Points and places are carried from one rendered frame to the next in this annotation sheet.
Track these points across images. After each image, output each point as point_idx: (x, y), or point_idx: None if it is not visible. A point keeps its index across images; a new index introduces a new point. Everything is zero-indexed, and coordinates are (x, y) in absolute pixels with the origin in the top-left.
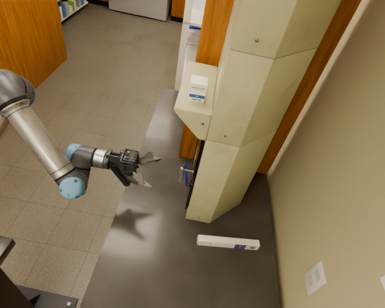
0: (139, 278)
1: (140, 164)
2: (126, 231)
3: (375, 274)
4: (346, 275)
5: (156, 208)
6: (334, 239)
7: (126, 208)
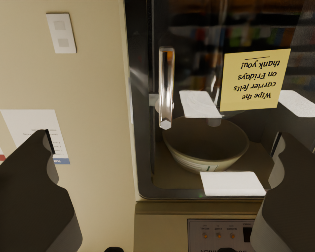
0: None
1: (273, 243)
2: None
3: (56, 107)
4: (59, 81)
5: None
6: (89, 79)
7: None
